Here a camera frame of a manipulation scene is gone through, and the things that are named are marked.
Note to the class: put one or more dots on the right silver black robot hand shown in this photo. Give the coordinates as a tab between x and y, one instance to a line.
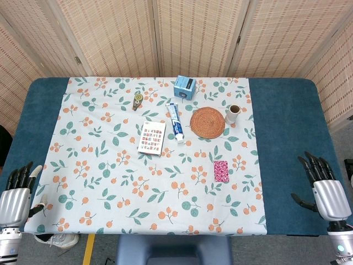
331	198

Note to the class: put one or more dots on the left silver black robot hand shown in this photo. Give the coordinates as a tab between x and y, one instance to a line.
13	204

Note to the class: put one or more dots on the pink patterned card pack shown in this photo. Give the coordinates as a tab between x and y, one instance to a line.
221	171

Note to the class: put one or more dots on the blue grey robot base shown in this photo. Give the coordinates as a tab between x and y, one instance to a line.
173	249

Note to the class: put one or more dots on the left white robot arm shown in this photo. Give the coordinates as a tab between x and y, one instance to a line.
8	245

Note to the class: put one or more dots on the black equipment piece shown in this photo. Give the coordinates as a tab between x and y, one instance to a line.
349	169

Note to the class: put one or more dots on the white sneaker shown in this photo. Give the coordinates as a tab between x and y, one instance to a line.
59	240

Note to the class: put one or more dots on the black rounded object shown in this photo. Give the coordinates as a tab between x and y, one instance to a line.
5	146

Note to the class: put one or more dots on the teal table cover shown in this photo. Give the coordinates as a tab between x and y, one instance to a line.
289	124

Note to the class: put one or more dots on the yellow floor tape strip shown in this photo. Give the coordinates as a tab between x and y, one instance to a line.
88	249

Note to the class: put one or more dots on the floral print tablecloth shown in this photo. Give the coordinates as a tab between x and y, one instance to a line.
110	154

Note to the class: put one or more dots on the woven bamboo screen panel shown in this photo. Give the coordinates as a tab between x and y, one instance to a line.
110	36
13	82
336	77
281	36
198	36

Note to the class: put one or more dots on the small white cup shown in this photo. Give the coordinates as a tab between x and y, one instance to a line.
231	117

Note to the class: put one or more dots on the round orange woven coaster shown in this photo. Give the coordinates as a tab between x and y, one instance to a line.
207	123

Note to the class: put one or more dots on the white sticker booklet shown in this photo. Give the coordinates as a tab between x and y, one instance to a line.
151	138

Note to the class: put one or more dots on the small metal screen hinge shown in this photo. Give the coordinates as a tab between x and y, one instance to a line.
78	60
238	39

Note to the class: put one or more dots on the olive correction tape dispenser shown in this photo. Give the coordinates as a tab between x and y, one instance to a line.
136	101

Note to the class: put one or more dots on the white blue toothpaste tube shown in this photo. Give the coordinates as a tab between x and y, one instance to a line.
175	122

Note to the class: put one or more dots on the light blue cardboard box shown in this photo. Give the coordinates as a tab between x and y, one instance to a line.
184	87

